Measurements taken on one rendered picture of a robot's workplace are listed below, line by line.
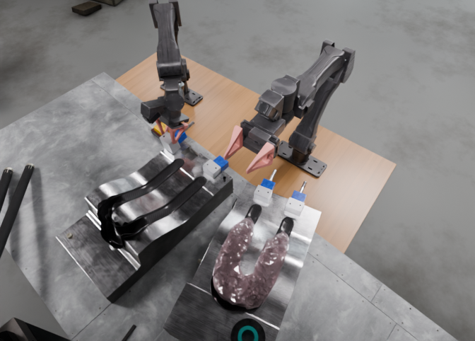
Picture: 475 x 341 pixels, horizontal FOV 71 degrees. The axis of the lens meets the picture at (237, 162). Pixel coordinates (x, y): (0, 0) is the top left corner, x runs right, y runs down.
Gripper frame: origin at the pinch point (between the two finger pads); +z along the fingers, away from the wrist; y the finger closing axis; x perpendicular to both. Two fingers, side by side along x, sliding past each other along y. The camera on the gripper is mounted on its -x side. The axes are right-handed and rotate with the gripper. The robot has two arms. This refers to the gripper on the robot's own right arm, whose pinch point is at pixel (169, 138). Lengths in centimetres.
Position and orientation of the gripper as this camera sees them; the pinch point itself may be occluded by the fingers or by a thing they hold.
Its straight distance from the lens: 114.8
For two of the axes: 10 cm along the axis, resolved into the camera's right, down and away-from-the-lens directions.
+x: 6.5, -3.1, 7.0
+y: 7.4, 4.8, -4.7
